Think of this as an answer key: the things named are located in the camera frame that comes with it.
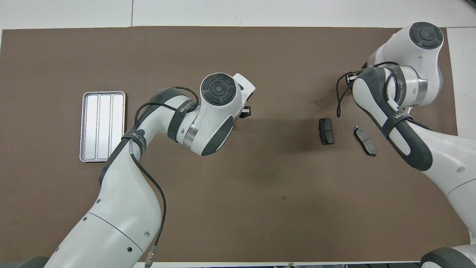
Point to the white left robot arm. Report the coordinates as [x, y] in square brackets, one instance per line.
[126, 212]

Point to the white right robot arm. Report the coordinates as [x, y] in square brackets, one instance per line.
[416, 82]

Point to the silver metal tray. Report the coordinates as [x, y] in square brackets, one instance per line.
[104, 126]

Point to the rectangular dark brake pad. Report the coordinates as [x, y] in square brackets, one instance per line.
[326, 131]

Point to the brown table mat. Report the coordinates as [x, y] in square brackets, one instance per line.
[260, 223]

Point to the curved dark brake pad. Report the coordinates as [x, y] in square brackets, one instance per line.
[365, 140]

